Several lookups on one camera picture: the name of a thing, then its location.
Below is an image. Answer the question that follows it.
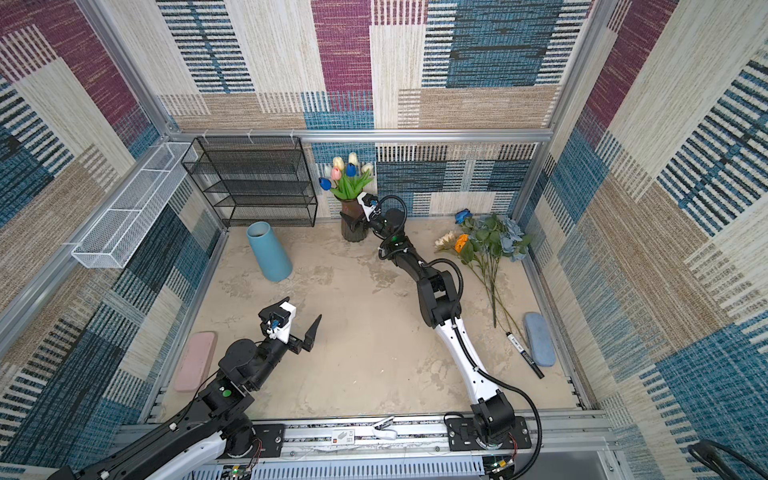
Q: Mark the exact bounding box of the pink ribbed glass vase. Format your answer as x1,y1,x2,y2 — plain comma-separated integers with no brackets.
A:
340,200,368,243

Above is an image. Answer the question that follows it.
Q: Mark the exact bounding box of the yellow tulip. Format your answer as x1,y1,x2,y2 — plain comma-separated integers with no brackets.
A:
332,157,346,171

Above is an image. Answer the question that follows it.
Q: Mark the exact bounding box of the blue rose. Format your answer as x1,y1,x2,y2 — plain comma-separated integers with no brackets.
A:
455,208,473,225

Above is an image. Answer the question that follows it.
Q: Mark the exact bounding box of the aluminium mounting rail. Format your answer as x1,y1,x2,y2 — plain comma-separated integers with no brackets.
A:
259,409,618,462

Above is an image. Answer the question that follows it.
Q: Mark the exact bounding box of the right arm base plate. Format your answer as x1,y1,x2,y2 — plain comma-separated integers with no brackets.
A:
443,412,533,451

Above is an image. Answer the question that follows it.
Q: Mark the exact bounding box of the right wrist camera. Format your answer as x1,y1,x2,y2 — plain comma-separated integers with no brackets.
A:
357,192,380,217

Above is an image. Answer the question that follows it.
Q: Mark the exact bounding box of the black wire mesh shelf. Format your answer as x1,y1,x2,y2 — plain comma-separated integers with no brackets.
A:
181,136,318,227

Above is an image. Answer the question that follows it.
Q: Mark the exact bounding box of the cream dahlia flower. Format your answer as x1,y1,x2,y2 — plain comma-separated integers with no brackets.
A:
434,231,459,251

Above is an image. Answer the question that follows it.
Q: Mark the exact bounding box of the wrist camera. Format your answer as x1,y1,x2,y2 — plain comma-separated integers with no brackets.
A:
258,301,297,342
357,192,380,217

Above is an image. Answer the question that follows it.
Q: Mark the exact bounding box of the dusty blue hydrangea bunch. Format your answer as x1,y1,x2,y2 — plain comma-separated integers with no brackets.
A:
455,214,532,345

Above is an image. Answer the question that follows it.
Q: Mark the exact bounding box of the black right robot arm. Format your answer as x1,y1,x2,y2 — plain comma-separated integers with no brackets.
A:
351,193,537,450

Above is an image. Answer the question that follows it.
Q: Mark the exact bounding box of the black white marker pen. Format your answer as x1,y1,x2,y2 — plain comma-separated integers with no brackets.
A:
506,332,545,379

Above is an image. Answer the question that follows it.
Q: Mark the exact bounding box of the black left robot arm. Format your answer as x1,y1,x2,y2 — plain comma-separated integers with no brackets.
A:
49,297,322,479

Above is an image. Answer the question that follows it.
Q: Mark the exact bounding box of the teal cylindrical vase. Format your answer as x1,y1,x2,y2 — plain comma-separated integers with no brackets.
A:
246,221,293,283

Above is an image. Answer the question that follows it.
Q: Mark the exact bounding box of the white wire mesh basket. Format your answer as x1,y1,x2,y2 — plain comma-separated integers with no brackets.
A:
72,142,190,269

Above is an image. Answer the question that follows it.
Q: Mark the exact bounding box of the blue glasses case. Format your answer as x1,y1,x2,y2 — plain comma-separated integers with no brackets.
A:
524,312,557,367

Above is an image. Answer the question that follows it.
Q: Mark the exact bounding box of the orange marigold flower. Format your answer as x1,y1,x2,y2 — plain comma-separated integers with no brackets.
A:
454,234,469,254

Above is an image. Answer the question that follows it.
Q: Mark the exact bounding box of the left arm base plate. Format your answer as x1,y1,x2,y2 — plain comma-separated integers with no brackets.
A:
222,423,286,461

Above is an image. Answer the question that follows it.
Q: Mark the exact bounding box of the pink glasses case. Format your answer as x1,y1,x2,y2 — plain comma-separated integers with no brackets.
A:
173,331,218,393

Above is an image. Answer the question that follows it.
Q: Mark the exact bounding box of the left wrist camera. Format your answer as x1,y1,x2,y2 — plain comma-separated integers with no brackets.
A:
258,301,297,342

